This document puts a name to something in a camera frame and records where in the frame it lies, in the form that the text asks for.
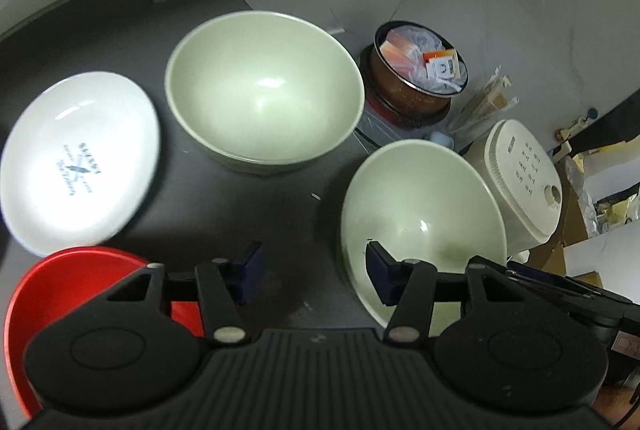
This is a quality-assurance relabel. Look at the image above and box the copper pot with packets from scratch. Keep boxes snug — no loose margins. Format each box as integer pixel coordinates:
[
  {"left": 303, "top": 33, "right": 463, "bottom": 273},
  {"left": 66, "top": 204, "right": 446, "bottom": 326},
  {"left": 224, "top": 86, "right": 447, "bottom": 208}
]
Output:
[{"left": 360, "top": 21, "right": 469, "bottom": 130}]

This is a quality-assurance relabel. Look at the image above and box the white electric kettle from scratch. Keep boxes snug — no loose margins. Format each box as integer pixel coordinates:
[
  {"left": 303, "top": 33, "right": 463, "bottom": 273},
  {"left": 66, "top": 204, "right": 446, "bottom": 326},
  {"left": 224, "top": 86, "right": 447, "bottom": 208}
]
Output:
[{"left": 464, "top": 119, "right": 563, "bottom": 257}]

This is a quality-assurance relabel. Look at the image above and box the red and black bowl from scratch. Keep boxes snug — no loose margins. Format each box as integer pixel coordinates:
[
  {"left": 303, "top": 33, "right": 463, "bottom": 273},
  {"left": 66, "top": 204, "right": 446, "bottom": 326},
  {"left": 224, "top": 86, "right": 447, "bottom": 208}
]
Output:
[{"left": 6, "top": 248, "right": 203, "bottom": 419}]

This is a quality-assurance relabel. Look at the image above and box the cream bowl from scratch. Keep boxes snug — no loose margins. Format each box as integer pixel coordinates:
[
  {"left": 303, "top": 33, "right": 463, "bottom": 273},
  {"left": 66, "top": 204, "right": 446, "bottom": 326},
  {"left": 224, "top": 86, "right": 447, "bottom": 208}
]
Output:
[
  {"left": 164, "top": 10, "right": 364, "bottom": 174},
  {"left": 341, "top": 139, "right": 508, "bottom": 326}
]

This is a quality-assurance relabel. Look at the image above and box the white deep plate with logo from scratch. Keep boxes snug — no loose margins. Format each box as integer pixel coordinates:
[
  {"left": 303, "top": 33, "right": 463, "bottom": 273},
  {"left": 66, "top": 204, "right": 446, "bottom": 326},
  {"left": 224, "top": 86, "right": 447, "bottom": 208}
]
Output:
[{"left": 1, "top": 71, "right": 160, "bottom": 257}]

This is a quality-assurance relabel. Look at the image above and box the small light blue cup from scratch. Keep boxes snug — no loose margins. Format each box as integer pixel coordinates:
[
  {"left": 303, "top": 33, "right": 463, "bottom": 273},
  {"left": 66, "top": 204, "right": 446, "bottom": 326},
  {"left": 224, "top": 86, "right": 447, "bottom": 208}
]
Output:
[{"left": 426, "top": 131, "right": 454, "bottom": 150}]

